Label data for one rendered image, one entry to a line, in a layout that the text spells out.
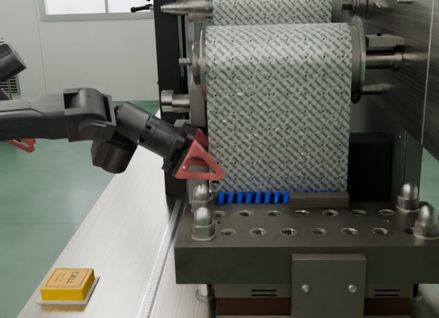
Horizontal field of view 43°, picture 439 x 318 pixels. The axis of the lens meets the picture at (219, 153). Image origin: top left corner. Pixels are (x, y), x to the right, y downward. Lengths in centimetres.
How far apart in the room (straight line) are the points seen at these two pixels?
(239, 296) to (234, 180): 22
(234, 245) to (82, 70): 610
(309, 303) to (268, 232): 12
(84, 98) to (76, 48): 589
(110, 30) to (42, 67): 96
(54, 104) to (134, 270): 33
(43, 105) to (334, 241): 49
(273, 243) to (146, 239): 39
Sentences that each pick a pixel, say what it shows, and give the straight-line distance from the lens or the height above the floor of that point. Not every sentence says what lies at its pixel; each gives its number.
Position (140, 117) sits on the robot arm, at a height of 118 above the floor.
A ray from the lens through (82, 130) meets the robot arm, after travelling 88.
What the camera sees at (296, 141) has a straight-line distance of 93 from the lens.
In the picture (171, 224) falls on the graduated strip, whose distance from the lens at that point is 117.
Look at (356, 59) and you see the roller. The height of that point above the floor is 126.
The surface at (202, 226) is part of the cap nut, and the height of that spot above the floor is 105.
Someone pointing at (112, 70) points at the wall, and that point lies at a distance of 672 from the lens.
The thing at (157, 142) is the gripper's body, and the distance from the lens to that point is 91.
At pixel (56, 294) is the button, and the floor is 91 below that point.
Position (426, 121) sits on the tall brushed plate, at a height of 118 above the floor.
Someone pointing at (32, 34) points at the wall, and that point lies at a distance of 695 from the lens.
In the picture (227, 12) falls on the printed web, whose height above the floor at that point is 133.
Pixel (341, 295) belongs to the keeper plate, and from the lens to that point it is 81.
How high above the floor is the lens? 138
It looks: 17 degrees down
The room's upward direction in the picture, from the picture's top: 2 degrees counter-clockwise
